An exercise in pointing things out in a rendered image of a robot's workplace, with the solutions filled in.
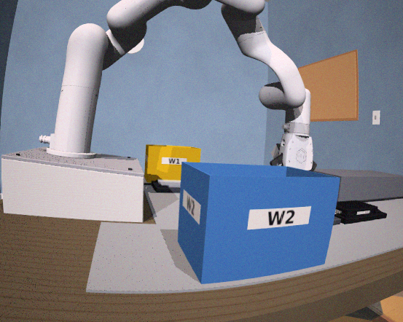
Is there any blue bin labelled w2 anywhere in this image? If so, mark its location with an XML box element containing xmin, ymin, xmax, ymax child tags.
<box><xmin>178</xmin><ymin>162</ymin><xmax>340</xmax><ymax>284</ymax></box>

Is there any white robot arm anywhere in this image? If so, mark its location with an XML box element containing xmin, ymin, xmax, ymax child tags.
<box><xmin>39</xmin><ymin>0</ymin><xmax>311</xmax><ymax>159</ymax></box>

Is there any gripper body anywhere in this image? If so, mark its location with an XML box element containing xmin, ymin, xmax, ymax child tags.
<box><xmin>278</xmin><ymin>133</ymin><xmax>313</xmax><ymax>171</ymax></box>

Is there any yellow open bin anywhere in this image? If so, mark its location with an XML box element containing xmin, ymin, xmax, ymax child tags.
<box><xmin>144</xmin><ymin>144</ymin><xmax>201</xmax><ymax>183</ymax></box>

